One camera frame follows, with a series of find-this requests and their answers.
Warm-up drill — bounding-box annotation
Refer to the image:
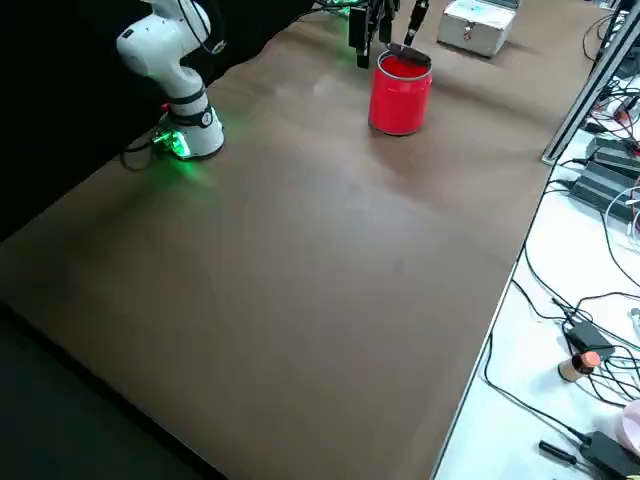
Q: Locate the red trash can silver lid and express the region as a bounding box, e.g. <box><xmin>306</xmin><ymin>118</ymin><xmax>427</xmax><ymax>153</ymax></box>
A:
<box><xmin>368</xmin><ymin>41</ymin><xmax>434</xmax><ymax>137</ymax></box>

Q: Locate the silver aluminium case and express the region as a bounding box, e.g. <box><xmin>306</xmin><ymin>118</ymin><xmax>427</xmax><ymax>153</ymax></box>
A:
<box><xmin>435</xmin><ymin>0</ymin><xmax>519</xmax><ymax>60</ymax></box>

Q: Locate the large black power brick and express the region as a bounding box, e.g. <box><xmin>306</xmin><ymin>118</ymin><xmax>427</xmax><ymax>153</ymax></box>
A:
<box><xmin>585</xmin><ymin>134</ymin><xmax>640</xmax><ymax>174</ymax></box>
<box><xmin>569</xmin><ymin>160</ymin><xmax>640</xmax><ymax>222</ymax></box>

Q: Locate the small black power adapter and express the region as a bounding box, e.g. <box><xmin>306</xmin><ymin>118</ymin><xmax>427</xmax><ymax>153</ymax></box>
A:
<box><xmin>563</xmin><ymin>320</ymin><xmax>616</xmax><ymax>359</ymax></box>

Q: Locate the pink round object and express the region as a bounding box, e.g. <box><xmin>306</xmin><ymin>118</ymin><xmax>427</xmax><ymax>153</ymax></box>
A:
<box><xmin>619</xmin><ymin>399</ymin><xmax>640</xmax><ymax>464</ymax></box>

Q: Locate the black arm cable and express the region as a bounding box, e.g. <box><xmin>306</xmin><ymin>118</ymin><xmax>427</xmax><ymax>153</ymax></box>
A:
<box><xmin>197</xmin><ymin>0</ymin><xmax>227</xmax><ymax>55</ymax></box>

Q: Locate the aluminium upright post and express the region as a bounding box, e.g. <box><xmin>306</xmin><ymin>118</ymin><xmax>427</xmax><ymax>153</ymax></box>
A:
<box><xmin>539</xmin><ymin>0</ymin><xmax>640</xmax><ymax>164</ymax></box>

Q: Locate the black base cable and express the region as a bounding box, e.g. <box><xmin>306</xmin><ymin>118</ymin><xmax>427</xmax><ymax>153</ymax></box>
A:
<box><xmin>118</xmin><ymin>133</ymin><xmax>169</xmax><ymax>172</ymax></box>

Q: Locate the black cable plug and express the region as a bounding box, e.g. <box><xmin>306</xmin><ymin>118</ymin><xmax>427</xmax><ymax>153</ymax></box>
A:
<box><xmin>538</xmin><ymin>439</ymin><xmax>582</xmax><ymax>465</ymax></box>

